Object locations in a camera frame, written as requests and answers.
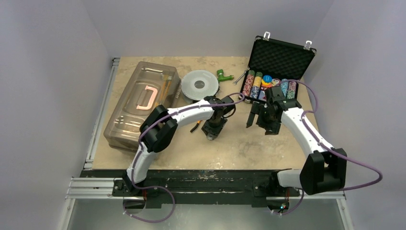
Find clear brown plastic storage box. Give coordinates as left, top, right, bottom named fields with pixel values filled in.
left=103, top=61, right=180, bottom=152

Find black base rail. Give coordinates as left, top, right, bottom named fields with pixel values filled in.
left=80, top=170, right=300, bottom=209

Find yellow blue chip row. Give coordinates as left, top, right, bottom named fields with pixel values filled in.
left=249, top=72, right=263, bottom=99

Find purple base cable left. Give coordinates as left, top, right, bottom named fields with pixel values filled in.
left=123, top=185, right=177, bottom=223

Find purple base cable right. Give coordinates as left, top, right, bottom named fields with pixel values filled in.
left=271, top=189, right=305, bottom=217

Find green hose fitting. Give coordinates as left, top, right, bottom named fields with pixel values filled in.
left=216, top=69, right=234, bottom=82

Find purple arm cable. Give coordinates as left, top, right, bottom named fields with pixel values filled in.
left=279, top=79, right=383, bottom=192
left=130, top=92, right=246, bottom=185

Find grey filament spool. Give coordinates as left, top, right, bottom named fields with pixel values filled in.
left=181, top=69, right=219, bottom=104

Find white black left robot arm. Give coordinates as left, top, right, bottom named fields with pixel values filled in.
left=123, top=95, right=236, bottom=196

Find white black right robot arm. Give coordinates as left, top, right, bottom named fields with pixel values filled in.
left=246, top=86, right=347, bottom=195

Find black poker set case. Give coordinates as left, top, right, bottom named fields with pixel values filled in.
left=240, top=32, right=317, bottom=103

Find red poker chip row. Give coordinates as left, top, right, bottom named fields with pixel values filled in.
left=242, top=70, right=255, bottom=97

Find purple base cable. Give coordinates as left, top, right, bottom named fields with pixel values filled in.
left=271, top=189, right=305, bottom=217
left=123, top=185, right=177, bottom=223

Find clear round disc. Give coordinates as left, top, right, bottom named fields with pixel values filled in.
left=271, top=78, right=281, bottom=86

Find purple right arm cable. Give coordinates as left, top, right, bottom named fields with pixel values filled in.
left=279, top=79, right=383, bottom=192

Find aluminium frame rail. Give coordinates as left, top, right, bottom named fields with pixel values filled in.
left=66, top=177, right=354, bottom=230

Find light blue chip row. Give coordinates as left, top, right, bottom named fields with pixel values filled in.
left=280, top=79, right=289, bottom=97

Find silver wrench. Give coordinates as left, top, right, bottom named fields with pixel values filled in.
left=233, top=69, right=249, bottom=85

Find blue poker button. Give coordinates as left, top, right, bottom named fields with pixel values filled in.
left=262, top=75, right=272, bottom=84

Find orange black pliers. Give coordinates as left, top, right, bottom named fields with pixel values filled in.
left=190, top=120, right=202, bottom=133

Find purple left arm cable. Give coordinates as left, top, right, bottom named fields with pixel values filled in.
left=130, top=92, right=246, bottom=185

